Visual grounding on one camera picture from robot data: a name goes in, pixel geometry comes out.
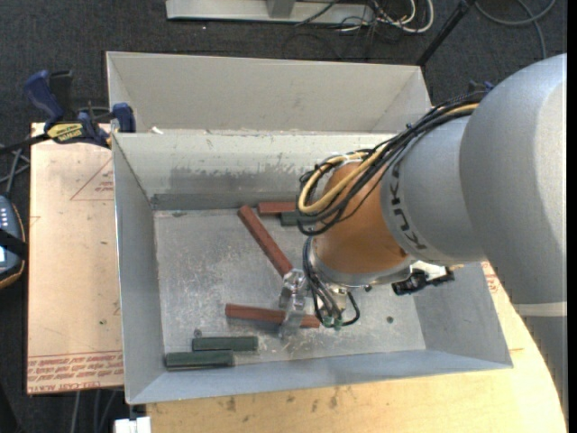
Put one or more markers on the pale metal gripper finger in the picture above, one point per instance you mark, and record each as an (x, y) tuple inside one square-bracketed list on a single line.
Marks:
[(293, 284), (292, 320)]

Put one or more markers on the red-brown flat block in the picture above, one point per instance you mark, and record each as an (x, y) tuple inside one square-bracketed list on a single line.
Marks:
[(252, 313), (276, 208), (263, 239)]

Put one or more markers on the dark green flat block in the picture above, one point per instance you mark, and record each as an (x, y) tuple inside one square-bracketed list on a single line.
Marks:
[(199, 360), (289, 218), (225, 343)]

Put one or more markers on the grey metal bin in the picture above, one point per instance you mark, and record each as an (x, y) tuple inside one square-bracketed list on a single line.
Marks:
[(216, 269)]

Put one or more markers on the black cylinder on white bracket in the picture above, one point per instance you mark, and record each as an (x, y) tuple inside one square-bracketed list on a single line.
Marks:
[(412, 283)]

